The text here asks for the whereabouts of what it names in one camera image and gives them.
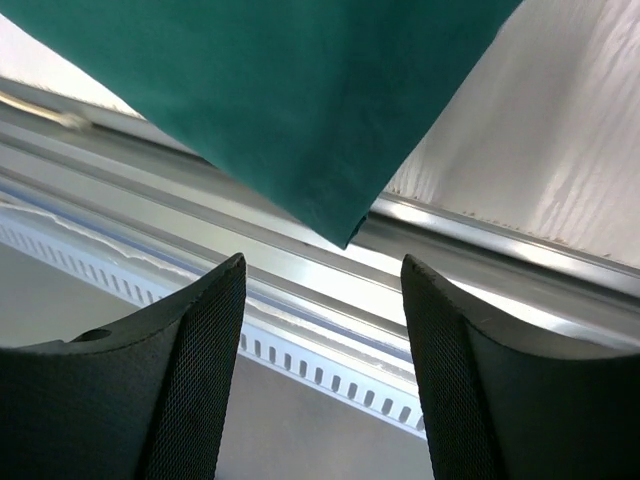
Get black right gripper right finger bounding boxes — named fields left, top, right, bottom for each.
left=401, top=256, right=639, bottom=479

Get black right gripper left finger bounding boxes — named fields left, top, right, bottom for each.
left=1, top=254, right=246, bottom=479

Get teal shorts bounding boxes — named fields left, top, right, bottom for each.
left=1, top=0, right=517, bottom=247

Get white slotted cable duct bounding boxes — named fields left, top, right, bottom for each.
left=1, top=205, right=425, bottom=437

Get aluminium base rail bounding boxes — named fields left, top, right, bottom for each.
left=1, top=79, right=639, bottom=352

